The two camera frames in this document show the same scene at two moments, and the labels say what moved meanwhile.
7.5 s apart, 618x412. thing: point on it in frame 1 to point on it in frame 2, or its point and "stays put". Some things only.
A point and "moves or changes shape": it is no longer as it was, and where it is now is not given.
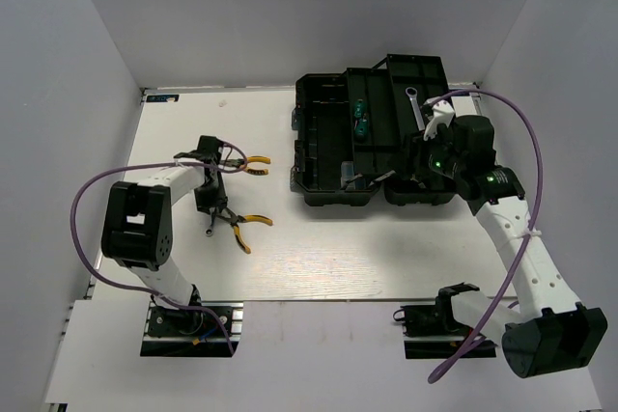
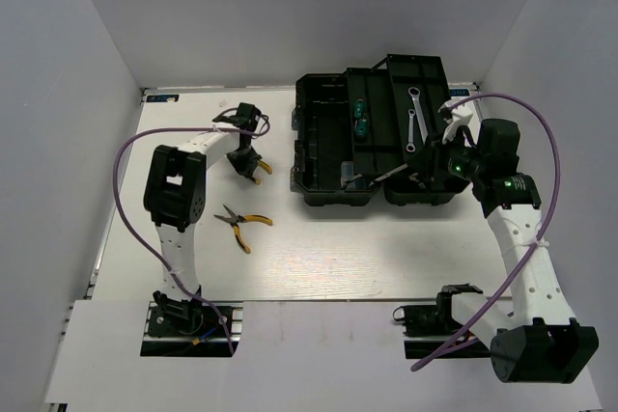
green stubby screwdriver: [361, 127] stays put
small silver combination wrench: [210, 231] to [410, 147]
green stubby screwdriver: [360, 108] stays put
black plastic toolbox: [356, 131] stays put
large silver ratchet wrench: [411, 93] stays put
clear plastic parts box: [348, 174] stays put
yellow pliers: [239, 162] moves or changes shape
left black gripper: [219, 199] to [246, 166]
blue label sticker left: [162, 98] stays put
